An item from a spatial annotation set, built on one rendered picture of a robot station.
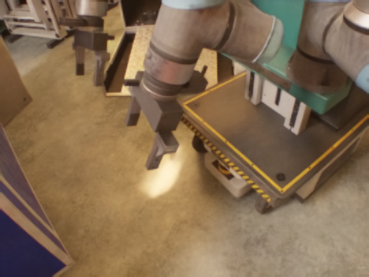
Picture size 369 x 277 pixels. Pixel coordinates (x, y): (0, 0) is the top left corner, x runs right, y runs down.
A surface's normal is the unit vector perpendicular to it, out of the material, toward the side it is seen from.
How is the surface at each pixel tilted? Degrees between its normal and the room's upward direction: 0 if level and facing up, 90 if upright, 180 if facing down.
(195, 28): 88
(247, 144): 0
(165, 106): 25
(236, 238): 0
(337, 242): 0
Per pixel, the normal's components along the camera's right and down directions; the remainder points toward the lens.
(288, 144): -0.07, -0.69
